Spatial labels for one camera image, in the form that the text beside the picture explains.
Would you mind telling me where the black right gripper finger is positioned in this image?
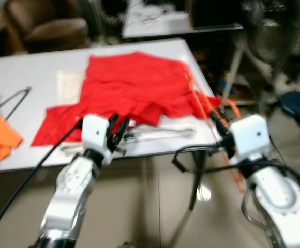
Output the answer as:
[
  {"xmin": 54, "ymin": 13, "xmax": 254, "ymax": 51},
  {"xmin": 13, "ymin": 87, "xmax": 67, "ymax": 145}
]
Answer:
[
  {"xmin": 209, "ymin": 110, "xmax": 230, "ymax": 138},
  {"xmin": 218, "ymin": 107, "xmax": 234, "ymax": 131}
]

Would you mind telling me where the red shirt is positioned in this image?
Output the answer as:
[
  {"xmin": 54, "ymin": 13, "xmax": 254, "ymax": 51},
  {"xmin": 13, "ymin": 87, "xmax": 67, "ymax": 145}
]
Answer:
[{"xmin": 31, "ymin": 51, "xmax": 224, "ymax": 149}]

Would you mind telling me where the white paper sheet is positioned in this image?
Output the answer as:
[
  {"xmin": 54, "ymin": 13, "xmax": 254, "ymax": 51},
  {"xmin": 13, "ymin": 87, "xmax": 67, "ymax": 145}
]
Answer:
[{"xmin": 57, "ymin": 70, "xmax": 87, "ymax": 105}]

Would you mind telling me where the large white table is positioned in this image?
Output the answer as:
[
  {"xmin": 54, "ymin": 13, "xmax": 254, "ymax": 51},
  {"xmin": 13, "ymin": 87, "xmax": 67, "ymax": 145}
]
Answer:
[{"xmin": 0, "ymin": 39, "xmax": 228, "ymax": 211}]

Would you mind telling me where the black standing fan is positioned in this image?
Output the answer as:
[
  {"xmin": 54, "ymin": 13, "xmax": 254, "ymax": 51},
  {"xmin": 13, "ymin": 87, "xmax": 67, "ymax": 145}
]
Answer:
[{"xmin": 238, "ymin": 0, "xmax": 300, "ymax": 112}]

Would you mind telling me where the small white table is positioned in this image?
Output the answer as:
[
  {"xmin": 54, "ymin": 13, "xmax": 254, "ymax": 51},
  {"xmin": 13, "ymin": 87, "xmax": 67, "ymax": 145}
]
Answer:
[{"xmin": 122, "ymin": 0, "xmax": 244, "ymax": 39}]

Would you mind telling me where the orange cloth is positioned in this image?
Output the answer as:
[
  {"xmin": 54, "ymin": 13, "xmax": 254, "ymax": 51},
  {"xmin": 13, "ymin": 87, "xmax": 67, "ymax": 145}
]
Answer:
[{"xmin": 0, "ymin": 100, "xmax": 24, "ymax": 164}]

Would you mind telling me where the brown leather armchair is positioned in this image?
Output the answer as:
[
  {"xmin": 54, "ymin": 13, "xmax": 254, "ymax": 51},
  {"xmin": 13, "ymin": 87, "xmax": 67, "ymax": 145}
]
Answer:
[{"xmin": 3, "ymin": 0, "xmax": 92, "ymax": 53}]

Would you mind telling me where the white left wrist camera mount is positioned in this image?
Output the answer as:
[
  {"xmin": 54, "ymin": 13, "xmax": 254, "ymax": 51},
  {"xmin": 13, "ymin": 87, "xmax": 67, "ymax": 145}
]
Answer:
[{"xmin": 81, "ymin": 114, "xmax": 111, "ymax": 154}]

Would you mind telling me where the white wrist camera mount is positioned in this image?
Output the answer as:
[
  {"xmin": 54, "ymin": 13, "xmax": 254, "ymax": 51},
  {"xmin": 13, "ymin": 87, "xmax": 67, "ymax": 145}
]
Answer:
[
  {"xmin": 229, "ymin": 115, "xmax": 271, "ymax": 162},
  {"xmin": 81, "ymin": 114, "xmax": 111, "ymax": 154}
]

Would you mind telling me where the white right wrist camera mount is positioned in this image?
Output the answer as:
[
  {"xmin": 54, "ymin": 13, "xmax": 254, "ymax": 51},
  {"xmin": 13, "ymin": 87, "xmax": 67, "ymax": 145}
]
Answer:
[{"xmin": 229, "ymin": 115, "xmax": 271, "ymax": 162}]

